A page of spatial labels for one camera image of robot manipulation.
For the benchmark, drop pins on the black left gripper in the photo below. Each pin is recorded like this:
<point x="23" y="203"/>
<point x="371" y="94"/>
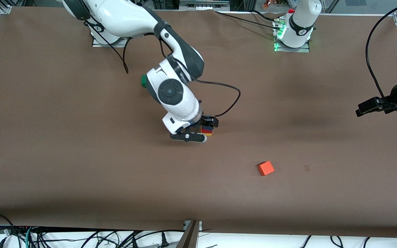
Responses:
<point x="392" y="100"/>

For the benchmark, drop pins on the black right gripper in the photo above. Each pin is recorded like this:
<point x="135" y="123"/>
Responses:
<point x="206" y="121"/>

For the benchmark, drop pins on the blue cube block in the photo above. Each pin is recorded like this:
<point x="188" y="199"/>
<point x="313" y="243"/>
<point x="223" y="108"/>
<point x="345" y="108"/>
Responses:
<point x="207" y="128"/>

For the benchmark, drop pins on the red cube block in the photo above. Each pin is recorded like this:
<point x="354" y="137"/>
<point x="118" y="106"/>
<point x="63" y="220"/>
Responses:
<point x="207" y="132"/>

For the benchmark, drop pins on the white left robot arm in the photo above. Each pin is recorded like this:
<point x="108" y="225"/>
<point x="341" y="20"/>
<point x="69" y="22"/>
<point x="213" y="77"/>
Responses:
<point x="300" y="24"/>

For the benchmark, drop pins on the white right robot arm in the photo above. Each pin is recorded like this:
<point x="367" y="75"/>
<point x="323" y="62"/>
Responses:
<point x="177" y="100"/>

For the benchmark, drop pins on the green cube block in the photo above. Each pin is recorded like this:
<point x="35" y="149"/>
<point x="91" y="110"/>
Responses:
<point x="143" y="81"/>

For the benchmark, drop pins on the orange cube block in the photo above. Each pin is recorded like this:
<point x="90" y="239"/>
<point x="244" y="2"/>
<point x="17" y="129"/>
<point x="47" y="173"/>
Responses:
<point x="265" y="168"/>

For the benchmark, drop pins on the brown paper table cover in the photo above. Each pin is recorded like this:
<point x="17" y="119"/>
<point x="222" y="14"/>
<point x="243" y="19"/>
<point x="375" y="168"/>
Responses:
<point x="81" y="189"/>

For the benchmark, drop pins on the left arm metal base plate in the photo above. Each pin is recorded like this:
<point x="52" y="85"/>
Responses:
<point x="289" y="50"/>

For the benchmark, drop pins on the metal table edge bracket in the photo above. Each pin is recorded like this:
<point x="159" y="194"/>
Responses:
<point x="190" y="237"/>

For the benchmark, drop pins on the aluminium frame rail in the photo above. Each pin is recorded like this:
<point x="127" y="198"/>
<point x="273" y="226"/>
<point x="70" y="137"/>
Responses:
<point x="203" y="4"/>

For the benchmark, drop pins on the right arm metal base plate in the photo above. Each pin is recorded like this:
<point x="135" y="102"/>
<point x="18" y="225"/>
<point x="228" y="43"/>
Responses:
<point x="98" y="44"/>

